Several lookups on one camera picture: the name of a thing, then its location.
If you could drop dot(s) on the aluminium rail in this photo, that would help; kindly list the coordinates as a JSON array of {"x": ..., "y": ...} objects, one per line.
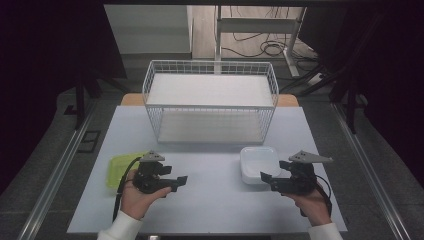
[
  {"x": 370, "y": 170},
  {"x": 56, "y": 173}
]

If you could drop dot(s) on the green translucent plastic container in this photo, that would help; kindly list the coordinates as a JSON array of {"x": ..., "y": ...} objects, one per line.
[{"x": 118, "y": 170}]

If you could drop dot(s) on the white cabinet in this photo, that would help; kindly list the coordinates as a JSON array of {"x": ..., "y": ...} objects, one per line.
[{"x": 148, "y": 30}]

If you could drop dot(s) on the white metal desk frame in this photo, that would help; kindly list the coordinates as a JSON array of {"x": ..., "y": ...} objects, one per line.
[{"x": 256, "y": 25}]

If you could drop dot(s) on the dark curtain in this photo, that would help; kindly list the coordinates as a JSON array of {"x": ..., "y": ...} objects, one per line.
[
  {"x": 390, "y": 83},
  {"x": 43, "y": 66}
]

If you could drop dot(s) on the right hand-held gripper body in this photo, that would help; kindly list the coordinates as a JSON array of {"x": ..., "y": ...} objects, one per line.
[{"x": 301, "y": 181}]

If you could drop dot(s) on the person's right hand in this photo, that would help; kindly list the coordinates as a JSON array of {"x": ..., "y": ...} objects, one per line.
[{"x": 311, "y": 205}]

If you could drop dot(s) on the wooden table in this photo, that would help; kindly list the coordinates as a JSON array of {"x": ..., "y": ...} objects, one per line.
[{"x": 131, "y": 100}]

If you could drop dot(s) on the white power strip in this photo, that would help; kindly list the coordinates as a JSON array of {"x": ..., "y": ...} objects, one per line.
[{"x": 316, "y": 79}]

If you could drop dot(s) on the black stand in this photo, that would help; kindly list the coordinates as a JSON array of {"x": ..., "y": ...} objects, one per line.
[
  {"x": 350, "y": 106},
  {"x": 80, "y": 100}
]

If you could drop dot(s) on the white square bowl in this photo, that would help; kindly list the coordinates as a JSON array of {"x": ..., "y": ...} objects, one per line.
[{"x": 258, "y": 163}]

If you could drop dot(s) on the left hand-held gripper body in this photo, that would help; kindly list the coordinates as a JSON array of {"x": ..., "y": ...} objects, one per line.
[{"x": 150, "y": 181}]

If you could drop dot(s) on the person's left hand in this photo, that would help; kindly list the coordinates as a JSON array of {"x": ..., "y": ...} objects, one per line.
[{"x": 140, "y": 200}]

